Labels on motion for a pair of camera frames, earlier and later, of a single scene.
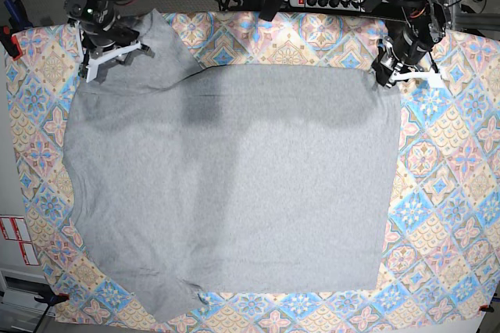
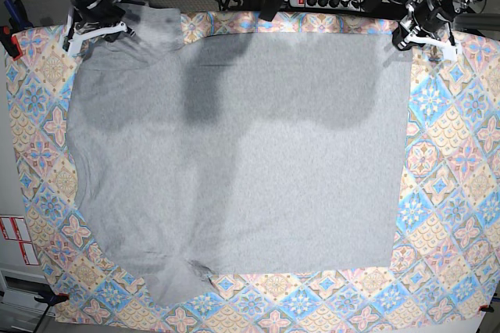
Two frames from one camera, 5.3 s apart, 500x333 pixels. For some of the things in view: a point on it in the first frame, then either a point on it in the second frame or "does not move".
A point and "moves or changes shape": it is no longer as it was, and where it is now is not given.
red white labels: x=15 y=228 does not move
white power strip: x=344 y=2 does not move
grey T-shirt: x=248 y=178 moves or changes shape
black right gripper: x=399 y=47 -> x=428 y=18
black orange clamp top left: x=18 y=21 does not move
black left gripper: x=112 y=33 -> x=102 y=14
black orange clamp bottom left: x=52 y=299 does not move
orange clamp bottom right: x=485 y=308 does not move
